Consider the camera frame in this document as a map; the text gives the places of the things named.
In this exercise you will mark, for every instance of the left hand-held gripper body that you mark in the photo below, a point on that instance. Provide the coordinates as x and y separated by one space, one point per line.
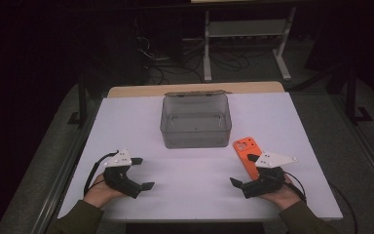
118 177

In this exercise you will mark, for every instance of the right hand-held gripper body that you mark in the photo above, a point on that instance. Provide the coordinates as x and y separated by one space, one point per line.
266 182

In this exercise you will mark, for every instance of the orange phone case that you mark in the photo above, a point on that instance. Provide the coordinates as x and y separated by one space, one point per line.
250 146

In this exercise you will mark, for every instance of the clear grey lidded box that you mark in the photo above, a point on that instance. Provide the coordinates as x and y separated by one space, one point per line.
194 136

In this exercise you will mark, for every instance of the person's right hand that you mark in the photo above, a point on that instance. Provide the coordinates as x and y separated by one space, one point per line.
282 196

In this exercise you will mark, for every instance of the person's left hand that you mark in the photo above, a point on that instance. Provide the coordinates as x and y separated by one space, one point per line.
97 193

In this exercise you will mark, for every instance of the black metal stand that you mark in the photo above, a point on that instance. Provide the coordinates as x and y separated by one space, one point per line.
82 97
351 97

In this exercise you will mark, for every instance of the white metal stand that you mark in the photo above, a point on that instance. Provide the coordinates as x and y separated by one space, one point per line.
246 28

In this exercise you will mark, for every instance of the metal frame rail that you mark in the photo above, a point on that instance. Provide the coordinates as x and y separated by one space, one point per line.
56 188
370 156

